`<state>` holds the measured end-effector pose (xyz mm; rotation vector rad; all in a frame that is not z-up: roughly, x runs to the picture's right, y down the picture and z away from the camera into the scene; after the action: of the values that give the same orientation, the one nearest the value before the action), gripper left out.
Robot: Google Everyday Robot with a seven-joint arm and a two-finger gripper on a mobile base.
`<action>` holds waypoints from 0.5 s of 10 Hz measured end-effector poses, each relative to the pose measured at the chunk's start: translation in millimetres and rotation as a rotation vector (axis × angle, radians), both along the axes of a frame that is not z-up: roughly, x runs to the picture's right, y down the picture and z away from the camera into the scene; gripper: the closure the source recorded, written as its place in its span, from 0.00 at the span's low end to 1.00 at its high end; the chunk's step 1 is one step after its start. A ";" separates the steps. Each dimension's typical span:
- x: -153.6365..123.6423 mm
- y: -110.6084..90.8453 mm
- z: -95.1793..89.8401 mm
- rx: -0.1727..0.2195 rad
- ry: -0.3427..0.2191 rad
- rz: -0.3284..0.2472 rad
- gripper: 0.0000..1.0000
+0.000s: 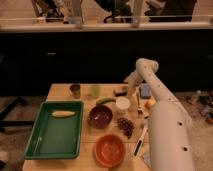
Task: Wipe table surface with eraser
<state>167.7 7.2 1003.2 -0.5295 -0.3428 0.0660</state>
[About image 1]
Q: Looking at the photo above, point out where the peach fruit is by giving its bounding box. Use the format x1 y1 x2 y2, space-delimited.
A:
145 99 155 109

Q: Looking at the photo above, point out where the wooden felt eraser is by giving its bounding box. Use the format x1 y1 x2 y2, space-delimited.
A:
113 86 128 97

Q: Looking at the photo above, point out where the dark metal cup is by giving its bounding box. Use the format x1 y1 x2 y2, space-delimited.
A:
70 83 81 99

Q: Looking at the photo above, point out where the brown grape bunch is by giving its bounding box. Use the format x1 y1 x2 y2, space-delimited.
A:
117 117 134 139

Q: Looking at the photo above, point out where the green cucumber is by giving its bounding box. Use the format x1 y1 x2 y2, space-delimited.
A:
96 97 116 106

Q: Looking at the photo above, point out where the silver fork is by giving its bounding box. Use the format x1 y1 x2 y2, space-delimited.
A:
136 93 143 115

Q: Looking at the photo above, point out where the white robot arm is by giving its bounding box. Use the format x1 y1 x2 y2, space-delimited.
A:
125 58 195 171

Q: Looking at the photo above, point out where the black office chair base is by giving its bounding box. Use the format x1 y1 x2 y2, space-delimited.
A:
0 96 34 134

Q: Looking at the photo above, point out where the yellow corn cob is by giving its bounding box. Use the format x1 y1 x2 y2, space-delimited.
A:
52 111 75 118

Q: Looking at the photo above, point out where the green plastic cup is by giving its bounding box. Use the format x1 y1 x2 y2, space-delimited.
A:
90 84 100 98

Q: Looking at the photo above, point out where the green plastic tray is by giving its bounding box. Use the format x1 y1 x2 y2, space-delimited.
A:
24 101 84 160

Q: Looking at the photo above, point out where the white cup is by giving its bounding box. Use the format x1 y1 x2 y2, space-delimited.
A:
115 97 130 114

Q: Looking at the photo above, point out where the maroon bowl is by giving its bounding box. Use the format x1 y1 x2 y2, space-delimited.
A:
88 105 113 129

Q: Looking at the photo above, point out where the orange bowl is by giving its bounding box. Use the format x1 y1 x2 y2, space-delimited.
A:
94 134 126 168

